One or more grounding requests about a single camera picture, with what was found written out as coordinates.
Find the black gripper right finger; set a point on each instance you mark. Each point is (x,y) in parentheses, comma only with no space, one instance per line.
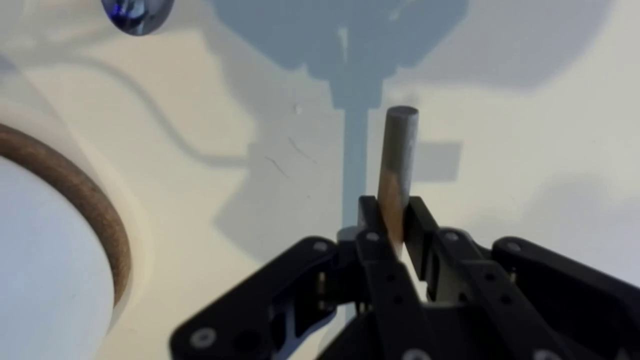
(532,300)

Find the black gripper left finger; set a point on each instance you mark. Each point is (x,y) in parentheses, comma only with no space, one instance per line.
(321,292)

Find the white plate with wooden rim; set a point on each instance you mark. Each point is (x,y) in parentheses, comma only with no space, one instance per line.
(101,212)

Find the metal spoon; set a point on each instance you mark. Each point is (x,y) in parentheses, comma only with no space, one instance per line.
(137,15)

